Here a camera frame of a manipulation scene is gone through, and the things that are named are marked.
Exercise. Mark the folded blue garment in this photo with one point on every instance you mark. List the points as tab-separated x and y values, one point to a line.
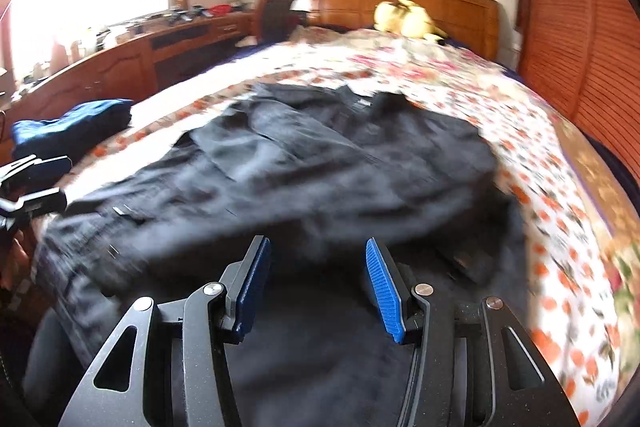
73	134

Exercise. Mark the wooden louvered wardrobe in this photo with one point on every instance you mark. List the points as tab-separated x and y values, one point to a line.
582	57

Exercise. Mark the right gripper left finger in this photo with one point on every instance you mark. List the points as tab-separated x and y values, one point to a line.
164	364

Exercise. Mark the long wooden desk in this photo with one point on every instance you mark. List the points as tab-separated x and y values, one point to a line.
136	69

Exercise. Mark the black jacket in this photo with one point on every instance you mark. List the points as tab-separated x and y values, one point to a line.
318	172

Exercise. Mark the orange print bed sheet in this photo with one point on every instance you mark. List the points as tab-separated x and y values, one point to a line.
540	159

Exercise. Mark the wooden chair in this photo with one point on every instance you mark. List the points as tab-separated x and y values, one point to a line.
272	20

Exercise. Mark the wooden headboard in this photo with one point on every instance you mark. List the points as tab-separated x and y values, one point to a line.
474	23

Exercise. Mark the yellow plush toy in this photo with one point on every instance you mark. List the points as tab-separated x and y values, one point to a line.
406	19

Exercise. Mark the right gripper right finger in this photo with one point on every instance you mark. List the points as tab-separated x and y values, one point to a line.
472	364

